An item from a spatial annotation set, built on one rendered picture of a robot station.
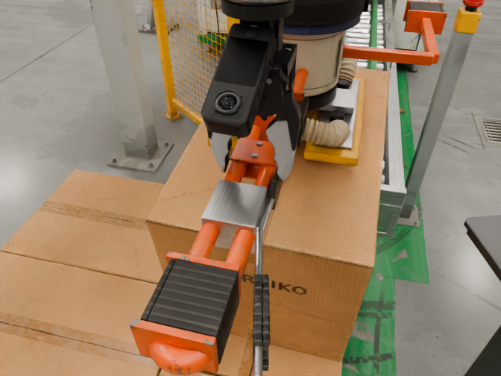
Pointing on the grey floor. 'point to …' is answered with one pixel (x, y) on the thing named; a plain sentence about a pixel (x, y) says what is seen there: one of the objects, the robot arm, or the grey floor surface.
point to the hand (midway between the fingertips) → (251, 172)
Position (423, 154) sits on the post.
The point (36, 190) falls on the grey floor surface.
